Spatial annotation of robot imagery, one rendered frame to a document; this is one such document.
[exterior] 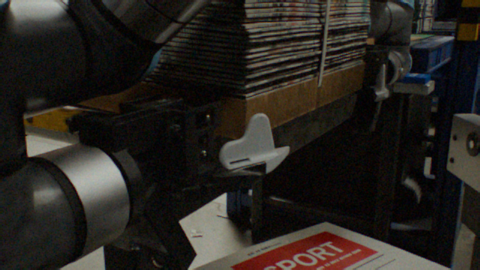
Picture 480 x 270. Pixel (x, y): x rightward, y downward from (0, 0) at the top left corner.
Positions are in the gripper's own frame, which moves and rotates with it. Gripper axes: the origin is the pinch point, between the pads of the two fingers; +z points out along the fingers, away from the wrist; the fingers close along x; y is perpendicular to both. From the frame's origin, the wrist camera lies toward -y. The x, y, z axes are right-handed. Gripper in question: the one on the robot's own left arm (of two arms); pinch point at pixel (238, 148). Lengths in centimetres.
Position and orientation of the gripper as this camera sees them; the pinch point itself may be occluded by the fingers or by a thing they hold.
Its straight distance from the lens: 51.5
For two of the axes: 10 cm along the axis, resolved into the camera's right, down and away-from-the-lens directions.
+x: -8.5, -1.4, 5.0
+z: 5.2, -2.3, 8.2
